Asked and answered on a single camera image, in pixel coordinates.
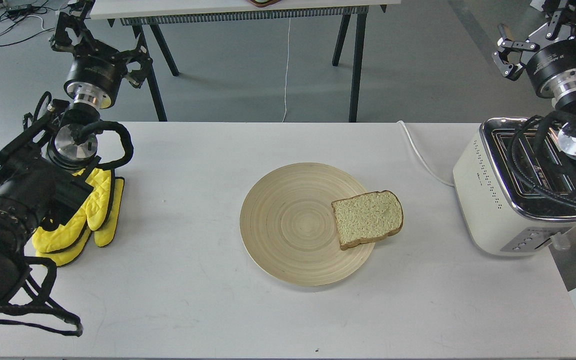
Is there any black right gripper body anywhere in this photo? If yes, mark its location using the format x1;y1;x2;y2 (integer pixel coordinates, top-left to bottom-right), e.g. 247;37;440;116
524;23;576;99

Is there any slice of bread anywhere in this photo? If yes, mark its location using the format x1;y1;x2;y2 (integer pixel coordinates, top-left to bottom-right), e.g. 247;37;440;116
331;190;404;251

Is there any background white trestle table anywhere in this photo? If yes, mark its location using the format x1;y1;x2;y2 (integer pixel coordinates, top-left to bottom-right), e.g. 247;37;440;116
89;0;401;123

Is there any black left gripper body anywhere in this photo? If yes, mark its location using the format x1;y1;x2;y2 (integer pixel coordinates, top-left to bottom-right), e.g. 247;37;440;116
64;44;130;109

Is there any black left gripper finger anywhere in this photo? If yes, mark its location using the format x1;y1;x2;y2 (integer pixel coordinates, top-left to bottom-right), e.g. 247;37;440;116
118;44;153;89
50;0;99;55

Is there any yellow oven mitt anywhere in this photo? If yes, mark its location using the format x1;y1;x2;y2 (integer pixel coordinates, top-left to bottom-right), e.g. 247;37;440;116
31;168;125;267

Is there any cream white toaster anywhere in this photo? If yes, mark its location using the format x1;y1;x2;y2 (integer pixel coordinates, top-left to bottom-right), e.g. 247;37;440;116
453;117;576;256

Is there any round wooden plate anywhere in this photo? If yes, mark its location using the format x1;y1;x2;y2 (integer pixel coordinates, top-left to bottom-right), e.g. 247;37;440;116
239;162;375;287

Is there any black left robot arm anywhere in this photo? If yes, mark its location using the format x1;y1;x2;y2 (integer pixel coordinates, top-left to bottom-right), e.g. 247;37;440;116
0;0;153;337

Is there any white hanging cable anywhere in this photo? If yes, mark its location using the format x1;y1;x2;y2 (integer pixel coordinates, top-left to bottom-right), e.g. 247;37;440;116
281;18;292;123

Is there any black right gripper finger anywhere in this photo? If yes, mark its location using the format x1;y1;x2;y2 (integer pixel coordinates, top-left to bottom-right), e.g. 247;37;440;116
541;0;576;41
491;23;540;81

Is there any white toaster power cable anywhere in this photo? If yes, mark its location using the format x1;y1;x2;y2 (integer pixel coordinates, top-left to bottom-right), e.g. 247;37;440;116
397;120;456;188

